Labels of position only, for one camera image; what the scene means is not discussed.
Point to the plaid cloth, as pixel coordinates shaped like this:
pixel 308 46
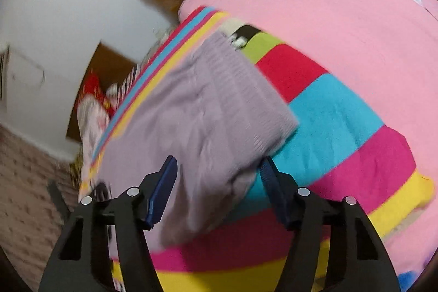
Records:
pixel 128 81

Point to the pink quilt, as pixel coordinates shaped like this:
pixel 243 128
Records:
pixel 342 4

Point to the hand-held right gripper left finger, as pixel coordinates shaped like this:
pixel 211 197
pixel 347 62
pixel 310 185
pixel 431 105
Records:
pixel 163 191

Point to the black and white small item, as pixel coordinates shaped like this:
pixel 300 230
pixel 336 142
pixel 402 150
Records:
pixel 241 35

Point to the lavender knit pants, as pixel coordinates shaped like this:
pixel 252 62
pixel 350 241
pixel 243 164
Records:
pixel 198 121

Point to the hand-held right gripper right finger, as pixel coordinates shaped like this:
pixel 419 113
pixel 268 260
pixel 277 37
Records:
pixel 273 189

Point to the striped colourful blanket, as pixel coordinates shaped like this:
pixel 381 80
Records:
pixel 335 114

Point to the red patterned pillow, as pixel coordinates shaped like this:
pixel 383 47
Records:
pixel 97 90

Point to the floral pink pillow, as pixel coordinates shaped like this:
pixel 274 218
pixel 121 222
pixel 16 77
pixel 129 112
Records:
pixel 90 121

